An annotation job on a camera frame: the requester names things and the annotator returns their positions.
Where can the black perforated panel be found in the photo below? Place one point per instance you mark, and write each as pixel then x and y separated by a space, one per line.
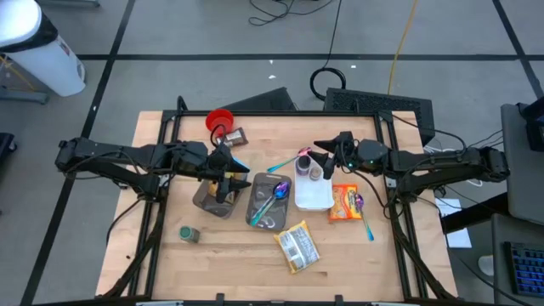
pixel 382 102

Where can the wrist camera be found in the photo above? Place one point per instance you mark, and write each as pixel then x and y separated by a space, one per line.
pixel 191 157
pixel 372 153

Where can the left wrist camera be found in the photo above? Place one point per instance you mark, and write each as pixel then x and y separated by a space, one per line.
pixel 191 157

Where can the grey translucent plastic bin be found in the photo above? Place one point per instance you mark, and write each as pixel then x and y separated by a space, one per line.
pixel 204 204
pixel 259 187

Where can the brown snack bar wrapper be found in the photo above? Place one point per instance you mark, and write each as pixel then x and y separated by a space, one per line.
pixel 236 137

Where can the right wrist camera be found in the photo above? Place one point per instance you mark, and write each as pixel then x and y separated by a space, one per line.
pixel 372 153

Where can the blue yellow ramen packet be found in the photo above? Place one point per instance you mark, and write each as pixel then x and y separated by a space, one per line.
pixel 246 162

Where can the black floor object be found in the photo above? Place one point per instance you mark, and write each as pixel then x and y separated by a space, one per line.
pixel 6 144

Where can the black desk device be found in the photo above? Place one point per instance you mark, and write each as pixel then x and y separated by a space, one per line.
pixel 535 136

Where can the white computer mouse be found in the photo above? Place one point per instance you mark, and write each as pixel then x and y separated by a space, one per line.
pixel 486 265

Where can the white paper sheet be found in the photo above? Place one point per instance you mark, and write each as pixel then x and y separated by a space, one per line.
pixel 461 239

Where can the yellow ramen noodle packet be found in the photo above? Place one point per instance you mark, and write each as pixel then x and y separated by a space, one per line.
pixel 297 246

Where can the green lid spice jar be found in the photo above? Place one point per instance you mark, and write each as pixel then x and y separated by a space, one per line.
pixel 187 233

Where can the black wedge panel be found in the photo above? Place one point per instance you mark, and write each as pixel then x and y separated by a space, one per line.
pixel 268 102

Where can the silver aluminium bar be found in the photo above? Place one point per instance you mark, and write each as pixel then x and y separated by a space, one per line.
pixel 395 304
pixel 159 303

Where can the white trash can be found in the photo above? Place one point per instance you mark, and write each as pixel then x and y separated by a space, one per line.
pixel 51 64

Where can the red plastic cup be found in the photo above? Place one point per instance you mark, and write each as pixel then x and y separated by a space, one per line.
pixel 219 119

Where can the backlit keyboard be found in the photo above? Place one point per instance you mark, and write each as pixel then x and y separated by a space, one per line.
pixel 527 268

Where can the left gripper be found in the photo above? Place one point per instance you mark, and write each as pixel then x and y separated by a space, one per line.
pixel 221 163

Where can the black aluminium table frame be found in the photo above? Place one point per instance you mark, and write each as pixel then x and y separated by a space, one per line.
pixel 276 113

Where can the grey metal stand foot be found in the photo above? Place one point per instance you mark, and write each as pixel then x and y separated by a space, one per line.
pixel 68 2
pixel 25 95

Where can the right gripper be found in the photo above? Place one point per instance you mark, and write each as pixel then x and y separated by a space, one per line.
pixel 348 153

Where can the dark grey desk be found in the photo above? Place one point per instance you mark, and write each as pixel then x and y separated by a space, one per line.
pixel 499 255

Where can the grey desk panel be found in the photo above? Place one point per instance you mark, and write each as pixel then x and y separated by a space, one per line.
pixel 523 178

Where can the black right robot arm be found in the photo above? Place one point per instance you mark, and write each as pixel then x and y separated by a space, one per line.
pixel 446 163

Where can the silver metal spoon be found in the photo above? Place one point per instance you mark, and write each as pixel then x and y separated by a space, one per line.
pixel 268 222

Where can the orange ramen noodle packet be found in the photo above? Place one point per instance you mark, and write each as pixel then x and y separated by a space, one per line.
pixel 342 204

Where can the white plastic bin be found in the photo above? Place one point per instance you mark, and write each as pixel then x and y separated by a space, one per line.
pixel 312 195

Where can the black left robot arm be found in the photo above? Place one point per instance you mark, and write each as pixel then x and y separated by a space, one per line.
pixel 127 157

